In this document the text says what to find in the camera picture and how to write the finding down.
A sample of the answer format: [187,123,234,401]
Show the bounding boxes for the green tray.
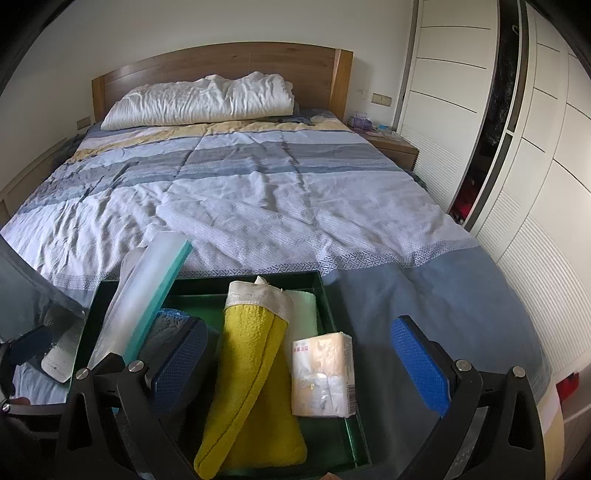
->
[69,271,372,478]

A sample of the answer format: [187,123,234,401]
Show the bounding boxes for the white waffle washcloth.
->
[288,290,319,340]

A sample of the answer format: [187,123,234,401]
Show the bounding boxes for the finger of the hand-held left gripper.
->
[8,325,52,367]

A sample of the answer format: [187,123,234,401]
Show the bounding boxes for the translucent zip pouch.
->
[88,231,194,370]

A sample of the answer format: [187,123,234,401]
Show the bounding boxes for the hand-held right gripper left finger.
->
[54,316,209,480]

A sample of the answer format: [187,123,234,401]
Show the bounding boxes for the white pillow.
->
[100,71,296,131]

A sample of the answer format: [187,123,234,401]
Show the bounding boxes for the white wardrobe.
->
[392,0,591,384]

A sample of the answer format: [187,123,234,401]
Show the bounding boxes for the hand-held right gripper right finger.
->
[390,315,546,480]

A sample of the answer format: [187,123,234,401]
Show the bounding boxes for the striped bed blanket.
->
[0,108,555,402]

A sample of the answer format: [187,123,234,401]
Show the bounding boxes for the dark hanging clothes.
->
[450,0,522,227]

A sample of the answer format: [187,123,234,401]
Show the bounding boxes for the wooden nightstand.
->
[365,131,420,172]

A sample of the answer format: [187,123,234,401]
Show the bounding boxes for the wooden headboard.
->
[91,44,354,127]

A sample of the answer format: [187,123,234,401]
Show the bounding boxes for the yellow towel with beige band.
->
[194,276,308,480]

